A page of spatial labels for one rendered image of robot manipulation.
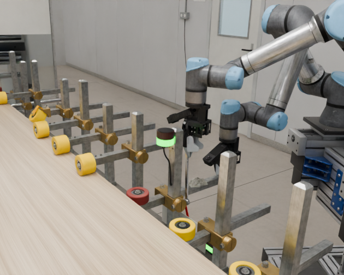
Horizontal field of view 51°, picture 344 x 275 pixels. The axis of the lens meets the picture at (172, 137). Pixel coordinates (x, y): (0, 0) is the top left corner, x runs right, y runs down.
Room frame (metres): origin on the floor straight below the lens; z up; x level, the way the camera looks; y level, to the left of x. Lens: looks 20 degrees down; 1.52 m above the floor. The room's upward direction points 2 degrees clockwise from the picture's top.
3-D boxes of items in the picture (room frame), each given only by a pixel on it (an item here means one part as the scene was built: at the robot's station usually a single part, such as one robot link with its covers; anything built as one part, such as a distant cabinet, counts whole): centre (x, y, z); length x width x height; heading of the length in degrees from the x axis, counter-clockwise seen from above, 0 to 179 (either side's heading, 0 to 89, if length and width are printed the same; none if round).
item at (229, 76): (1.23, -0.18, 1.31); 0.11 x 0.11 x 0.08; 70
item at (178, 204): (1.21, 0.00, 0.85); 0.14 x 0.06 x 0.05; 38
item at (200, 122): (1.25, -0.08, 1.15); 0.09 x 0.08 x 0.12; 58
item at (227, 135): (1.41, -0.23, 1.05); 0.08 x 0.08 x 0.05
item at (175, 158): (1.19, -0.01, 0.89); 0.04 x 0.04 x 0.48; 38
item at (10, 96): (2.42, 0.91, 0.95); 0.50 x 0.04 x 0.04; 128
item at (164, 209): (1.18, -0.05, 0.75); 0.26 x 0.01 x 0.10; 38
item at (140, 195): (1.14, 0.11, 0.85); 0.08 x 0.08 x 0.11
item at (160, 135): (1.16, 0.02, 1.12); 0.06 x 0.06 x 0.02
